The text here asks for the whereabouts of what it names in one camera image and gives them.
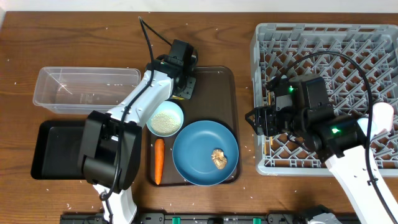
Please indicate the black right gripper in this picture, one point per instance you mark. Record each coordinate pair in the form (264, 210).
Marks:
(265, 121)

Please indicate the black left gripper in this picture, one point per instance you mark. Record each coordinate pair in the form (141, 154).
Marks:
(189, 92)

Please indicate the light blue rice bowl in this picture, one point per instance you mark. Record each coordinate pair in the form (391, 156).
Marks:
(166, 120)

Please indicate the orange carrot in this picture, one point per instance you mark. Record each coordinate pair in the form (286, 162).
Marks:
(159, 160)

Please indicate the pink cup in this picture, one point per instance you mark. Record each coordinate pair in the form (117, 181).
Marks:
(383, 114)

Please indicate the light blue cup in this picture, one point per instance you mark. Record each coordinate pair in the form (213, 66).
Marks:
(363, 124)

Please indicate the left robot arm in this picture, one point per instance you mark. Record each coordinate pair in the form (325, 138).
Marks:
(110, 149)

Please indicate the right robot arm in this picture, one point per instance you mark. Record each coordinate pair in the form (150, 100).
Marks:
(302, 108)

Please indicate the grey dishwasher rack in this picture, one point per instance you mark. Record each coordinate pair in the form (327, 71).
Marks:
(374, 47)

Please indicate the dark brown serving tray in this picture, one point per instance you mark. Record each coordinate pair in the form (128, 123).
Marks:
(213, 99)

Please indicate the crumpled gold foil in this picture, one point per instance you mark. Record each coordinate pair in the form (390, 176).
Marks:
(219, 159)

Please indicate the blue plate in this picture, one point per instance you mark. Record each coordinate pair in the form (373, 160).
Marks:
(194, 146)

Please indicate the clear plastic bin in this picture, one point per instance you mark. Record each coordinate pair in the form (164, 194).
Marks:
(80, 90)

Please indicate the black bin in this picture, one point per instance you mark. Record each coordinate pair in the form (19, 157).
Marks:
(57, 150)

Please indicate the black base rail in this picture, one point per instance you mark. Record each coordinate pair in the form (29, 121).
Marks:
(318, 214)

